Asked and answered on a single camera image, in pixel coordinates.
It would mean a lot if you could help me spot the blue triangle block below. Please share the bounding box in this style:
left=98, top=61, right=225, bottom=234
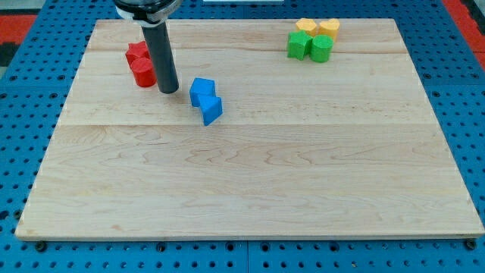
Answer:
left=199, top=95, right=223, bottom=126

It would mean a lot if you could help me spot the yellow hexagon block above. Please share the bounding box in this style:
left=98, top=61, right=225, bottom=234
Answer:
left=296, top=18, right=318, bottom=36

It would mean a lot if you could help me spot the wooden board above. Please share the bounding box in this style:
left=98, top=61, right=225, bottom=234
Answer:
left=16, top=19, right=484, bottom=241

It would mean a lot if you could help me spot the green cylinder block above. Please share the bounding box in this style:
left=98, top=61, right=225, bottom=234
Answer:
left=310, top=35, right=333, bottom=63

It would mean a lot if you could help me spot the yellow heart block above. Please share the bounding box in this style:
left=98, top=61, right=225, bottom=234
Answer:
left=318, top=18, right=340, bottom=42

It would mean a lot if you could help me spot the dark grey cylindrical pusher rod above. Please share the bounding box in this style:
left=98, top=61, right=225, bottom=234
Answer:
left=142, top=22, right=179, bottom=94

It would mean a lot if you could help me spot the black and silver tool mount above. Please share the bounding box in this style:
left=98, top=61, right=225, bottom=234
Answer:
left=114, top=0, right=183, bottom=27

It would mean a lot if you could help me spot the blue cube block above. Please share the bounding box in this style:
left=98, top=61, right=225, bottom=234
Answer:
left=189, top=77, right=216, bottom=107

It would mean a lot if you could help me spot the red cylinder block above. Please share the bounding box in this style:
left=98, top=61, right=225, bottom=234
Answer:
left=130, top=58, right=157, bottom=87

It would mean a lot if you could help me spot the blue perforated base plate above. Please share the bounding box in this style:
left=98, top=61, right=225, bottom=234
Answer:
left=1, top=1, right=484, bottom=272

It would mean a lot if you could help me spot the green star block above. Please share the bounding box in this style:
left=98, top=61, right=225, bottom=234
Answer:
left=287, top=30, right=313, bottom=61

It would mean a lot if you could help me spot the red star block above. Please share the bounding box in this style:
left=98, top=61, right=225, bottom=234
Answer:
left=125, top=41, right=150, bottom=65

